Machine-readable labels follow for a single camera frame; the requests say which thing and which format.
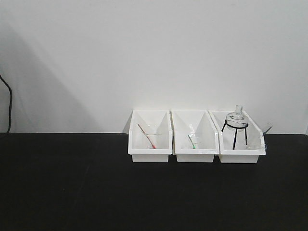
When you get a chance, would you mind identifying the black cable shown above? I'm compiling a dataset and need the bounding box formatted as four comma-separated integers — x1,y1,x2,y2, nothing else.
0,74,13,133

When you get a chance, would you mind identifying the black wire tripod stand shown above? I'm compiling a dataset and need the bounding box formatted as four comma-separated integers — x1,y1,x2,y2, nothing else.
221,119,248,150

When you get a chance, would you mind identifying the white bin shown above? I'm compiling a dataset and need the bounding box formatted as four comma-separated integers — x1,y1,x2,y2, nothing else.
209,111,266,164
128,110,173,163
171,110,219,163

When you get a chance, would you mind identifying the white bin right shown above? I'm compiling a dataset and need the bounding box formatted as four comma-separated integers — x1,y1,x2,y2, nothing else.
209,111,266,164

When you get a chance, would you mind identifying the small glass beaker bin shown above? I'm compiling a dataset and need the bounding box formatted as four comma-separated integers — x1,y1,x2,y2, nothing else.
188,124,202,149
141,125,162,149

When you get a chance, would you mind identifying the small glass beaker middle bin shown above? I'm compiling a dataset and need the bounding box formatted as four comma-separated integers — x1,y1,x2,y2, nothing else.
188,124,202,149

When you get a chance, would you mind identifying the small glass beaker left bin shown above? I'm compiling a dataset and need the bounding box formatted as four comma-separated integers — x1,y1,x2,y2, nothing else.
141,125,162,149

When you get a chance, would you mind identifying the white bin left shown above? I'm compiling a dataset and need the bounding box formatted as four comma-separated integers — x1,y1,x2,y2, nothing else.
128,110,173,163

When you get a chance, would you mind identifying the white bin middle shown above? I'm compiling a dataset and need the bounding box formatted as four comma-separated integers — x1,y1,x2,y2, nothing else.
171,110,219,163

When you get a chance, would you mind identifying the red stirring rod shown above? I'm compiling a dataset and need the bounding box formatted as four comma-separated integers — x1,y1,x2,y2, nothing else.
137,123,156,149

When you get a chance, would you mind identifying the clear glass flask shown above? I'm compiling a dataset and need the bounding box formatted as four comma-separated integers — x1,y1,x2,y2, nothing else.
226,105,248,129

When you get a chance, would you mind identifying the green stirring rod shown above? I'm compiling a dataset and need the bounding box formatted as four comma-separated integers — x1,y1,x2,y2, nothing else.
187,135,195,149

